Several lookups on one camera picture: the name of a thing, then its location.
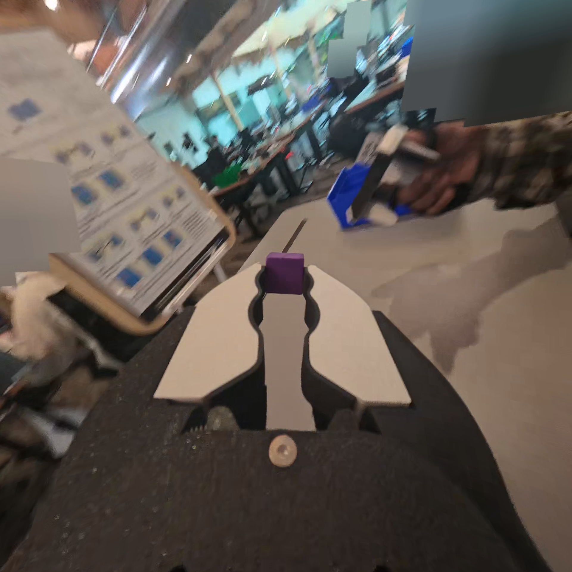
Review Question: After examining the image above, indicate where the person's right forearm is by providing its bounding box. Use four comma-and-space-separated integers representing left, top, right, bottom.
465, 111, 572, 211

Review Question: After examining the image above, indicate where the blue plastic container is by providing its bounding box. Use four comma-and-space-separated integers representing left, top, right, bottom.
327, 163, 418, 231

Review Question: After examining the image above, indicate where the instruction sheet on stand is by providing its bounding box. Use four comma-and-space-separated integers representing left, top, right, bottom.
0, 27, 237, 336

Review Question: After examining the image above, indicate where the wood edged desk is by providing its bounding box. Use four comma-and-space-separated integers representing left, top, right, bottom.
209, 134, 313, 237

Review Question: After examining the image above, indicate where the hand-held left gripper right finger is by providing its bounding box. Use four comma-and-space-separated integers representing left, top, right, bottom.
301, 264, 413, 408

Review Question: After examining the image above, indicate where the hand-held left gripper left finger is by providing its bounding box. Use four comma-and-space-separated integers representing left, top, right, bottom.
152, 263, 266, 406

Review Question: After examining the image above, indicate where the person's right hand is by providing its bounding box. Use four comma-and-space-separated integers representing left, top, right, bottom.
397, 122, 482, 216

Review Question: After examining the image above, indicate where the stack of green bins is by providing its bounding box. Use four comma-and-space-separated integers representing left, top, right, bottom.
212, 163, 244, 188

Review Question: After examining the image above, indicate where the pale cloth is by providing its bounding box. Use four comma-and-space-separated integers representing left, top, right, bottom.
0, 273, 68, 360

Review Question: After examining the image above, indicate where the purple wooden cube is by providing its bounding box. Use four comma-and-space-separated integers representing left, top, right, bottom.
261, 252, 306, 296

